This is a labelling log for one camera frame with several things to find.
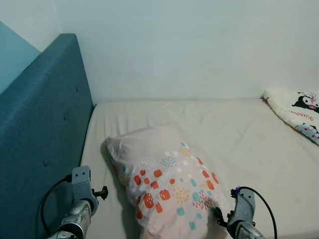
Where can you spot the pink pillow with coloured dots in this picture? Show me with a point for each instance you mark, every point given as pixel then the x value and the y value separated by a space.
pixel 164 174

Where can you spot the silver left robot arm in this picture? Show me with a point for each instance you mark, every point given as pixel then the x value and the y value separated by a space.
pixel 75 219

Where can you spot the teal upholstered headboard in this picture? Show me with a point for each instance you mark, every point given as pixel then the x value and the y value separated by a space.
pixel 45 124

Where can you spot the mattress with cream sheet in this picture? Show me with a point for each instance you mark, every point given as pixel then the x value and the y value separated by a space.
pixel 199 119

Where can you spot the cream cartoon print blanket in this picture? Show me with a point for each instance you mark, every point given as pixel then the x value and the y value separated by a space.
pixel 294 112

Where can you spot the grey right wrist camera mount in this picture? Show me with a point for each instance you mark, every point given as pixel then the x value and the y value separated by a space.
pixel 244 206

